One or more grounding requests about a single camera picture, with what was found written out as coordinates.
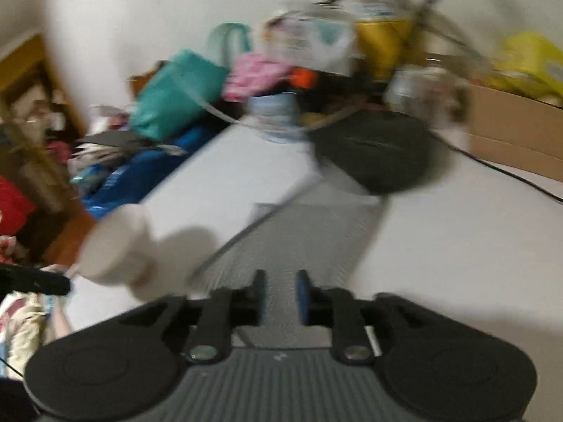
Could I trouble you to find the orange bottle cap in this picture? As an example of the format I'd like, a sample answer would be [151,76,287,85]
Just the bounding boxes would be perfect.
[291,67,318,92]

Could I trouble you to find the white cable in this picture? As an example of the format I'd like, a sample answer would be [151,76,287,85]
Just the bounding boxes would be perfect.
[176,75,357,133]

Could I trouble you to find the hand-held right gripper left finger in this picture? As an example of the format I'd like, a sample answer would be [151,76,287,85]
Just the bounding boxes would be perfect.
[132,268,267,365]

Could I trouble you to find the striped white blue cloth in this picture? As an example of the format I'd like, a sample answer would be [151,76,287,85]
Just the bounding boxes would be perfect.
[0,290,73,381]

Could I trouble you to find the round winter-print tin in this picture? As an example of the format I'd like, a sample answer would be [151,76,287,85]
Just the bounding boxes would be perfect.
[247,91,311,143]

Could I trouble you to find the glass jar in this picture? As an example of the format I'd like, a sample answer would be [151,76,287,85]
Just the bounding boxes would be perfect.
[385,65,469,129]

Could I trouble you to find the cardboard box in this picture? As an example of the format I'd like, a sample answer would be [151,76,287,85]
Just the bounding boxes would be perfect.
[465,83,563,182]

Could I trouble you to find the pink heart-print cloth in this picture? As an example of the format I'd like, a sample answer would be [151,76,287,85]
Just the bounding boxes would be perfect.
[221,51,295,103]

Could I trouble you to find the black cable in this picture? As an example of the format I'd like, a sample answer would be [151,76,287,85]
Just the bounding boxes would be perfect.
[433,134,563,205]

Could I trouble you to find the black-covered notebook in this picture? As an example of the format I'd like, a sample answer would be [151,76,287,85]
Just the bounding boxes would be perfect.
[75,129,146,150]

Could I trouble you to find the teal paper bag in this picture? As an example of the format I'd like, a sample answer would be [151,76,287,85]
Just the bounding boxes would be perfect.
[130,23,252,142]

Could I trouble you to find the yellow can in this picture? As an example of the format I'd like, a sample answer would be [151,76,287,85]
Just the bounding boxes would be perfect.
[354,11,416,81]

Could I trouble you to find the black round stand base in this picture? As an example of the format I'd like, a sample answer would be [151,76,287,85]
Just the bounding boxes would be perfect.
[313,109,447,196]

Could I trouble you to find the clear plastic bag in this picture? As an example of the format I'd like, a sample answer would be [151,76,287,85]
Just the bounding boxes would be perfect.
[261,2,359,77]

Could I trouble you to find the yellow packet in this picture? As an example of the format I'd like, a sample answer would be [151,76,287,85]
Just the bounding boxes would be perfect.
[495,32,563,100]

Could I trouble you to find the grey mesh cleaning cloth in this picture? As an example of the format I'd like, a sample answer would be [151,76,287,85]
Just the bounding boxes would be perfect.
[189,171,390,348]

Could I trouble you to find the wooden glass-door cabinet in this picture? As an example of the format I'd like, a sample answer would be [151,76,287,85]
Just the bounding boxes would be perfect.
[0,33,86,177]

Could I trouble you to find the red bag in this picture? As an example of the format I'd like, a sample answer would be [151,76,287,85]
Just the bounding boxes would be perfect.
[0,175,37,231]

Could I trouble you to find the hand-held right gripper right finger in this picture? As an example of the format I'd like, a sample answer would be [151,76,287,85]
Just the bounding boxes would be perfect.
[295,270,424,365]

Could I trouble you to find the blue plastic tarp bag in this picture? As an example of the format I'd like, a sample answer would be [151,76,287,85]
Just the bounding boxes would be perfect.
[79,127,223,223]

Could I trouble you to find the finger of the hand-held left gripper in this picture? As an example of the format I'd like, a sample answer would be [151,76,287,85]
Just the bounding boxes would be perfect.
[0,265,72,298]

